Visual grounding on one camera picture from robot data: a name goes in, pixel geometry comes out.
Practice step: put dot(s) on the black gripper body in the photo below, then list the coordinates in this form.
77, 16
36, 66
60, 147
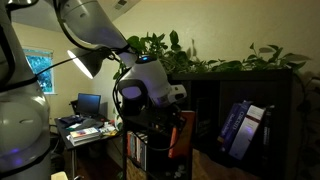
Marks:
160, 118

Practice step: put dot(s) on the orange paperback book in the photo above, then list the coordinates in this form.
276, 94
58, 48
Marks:
182, 133

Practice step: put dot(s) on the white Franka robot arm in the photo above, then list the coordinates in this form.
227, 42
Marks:
20, 116

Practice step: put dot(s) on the white spine book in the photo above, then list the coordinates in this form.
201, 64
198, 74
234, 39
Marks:
139, 150

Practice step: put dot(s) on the blue spine book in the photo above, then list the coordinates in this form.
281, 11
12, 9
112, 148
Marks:
133, 146

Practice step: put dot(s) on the red spine book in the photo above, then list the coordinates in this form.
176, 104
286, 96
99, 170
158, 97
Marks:
128, 145

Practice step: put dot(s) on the colourful papers pile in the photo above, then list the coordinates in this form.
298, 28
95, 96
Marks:
108, 128

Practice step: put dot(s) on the grey round stone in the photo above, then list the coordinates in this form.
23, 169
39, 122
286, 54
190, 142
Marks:
168, 173
178, 174
181, 167

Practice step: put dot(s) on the tan wicker basket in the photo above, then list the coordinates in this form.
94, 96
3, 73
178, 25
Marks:
133, 171
213, 166

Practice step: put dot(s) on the black cube bookshelf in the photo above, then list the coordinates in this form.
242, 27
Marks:
206, 75

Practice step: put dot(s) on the dark blue Delight book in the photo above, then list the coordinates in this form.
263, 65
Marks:
230, 123

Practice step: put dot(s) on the black laptop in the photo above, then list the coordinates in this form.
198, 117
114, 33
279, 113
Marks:
88, 104

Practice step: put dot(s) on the colourful cover book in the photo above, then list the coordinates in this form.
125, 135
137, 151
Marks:
85, 132

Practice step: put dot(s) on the white thick book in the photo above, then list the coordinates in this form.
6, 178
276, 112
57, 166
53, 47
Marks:
83, 140

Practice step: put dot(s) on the green pothos plant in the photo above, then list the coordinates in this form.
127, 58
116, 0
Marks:
173, 36

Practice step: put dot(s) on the blue hardcover book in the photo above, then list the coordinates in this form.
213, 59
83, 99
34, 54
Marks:
246, 110

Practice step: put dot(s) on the blue cloth item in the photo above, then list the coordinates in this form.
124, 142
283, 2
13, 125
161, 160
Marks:
71, 119

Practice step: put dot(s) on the dark desk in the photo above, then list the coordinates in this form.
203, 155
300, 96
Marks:
63, 131

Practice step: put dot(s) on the black barcode book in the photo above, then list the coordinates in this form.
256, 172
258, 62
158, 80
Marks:
267, 133

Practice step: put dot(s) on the beige box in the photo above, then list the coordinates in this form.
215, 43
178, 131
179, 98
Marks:
59, 175

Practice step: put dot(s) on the ceiling air vent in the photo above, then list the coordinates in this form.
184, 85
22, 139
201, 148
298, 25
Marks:
120, 4

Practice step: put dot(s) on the window with white frame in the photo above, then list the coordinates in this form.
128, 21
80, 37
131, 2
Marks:
40, 71

